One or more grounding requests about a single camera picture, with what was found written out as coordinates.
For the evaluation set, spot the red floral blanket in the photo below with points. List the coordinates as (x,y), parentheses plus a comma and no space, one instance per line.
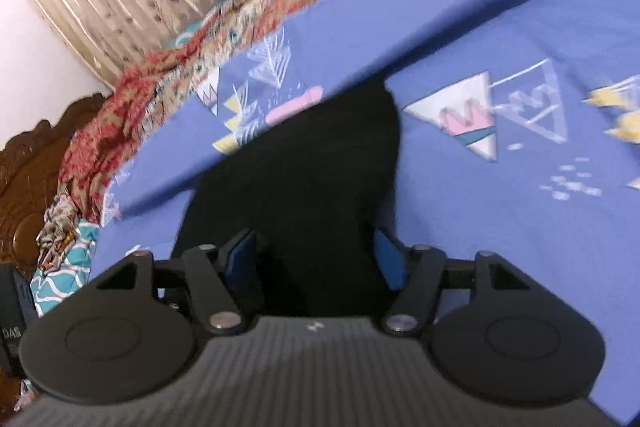
(150,87)

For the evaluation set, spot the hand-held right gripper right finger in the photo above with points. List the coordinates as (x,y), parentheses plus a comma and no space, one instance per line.
(391,263)

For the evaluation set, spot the teal patterned cloth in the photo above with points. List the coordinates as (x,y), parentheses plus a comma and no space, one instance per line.
(65,267)

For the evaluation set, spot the black pants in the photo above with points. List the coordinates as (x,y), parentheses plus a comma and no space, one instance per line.
(305,187)

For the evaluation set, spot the blue printed bedsheet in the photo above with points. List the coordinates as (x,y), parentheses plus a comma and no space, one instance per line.
(500,32)

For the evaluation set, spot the carved wooden headboard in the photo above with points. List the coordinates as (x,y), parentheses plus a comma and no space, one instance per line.
(30,177)

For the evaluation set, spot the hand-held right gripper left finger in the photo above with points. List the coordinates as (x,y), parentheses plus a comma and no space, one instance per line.
(241,259)

